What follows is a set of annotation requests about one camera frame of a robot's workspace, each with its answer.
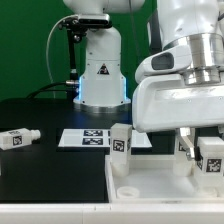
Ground white square tabletop tray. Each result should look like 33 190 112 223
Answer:
105 155 224 204

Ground white marker sheet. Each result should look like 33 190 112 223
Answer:
59 129 151 148

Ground black base cables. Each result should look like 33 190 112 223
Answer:
25 80 79 100

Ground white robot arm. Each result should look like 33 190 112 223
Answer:
132 0 224 160

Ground grey camera cable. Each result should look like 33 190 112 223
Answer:
45 14 78 99

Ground white front rail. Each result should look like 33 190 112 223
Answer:
0 204 224 224

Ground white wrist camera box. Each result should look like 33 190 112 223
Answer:
135 45 192 83

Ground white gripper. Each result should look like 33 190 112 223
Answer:
132 74 224 161

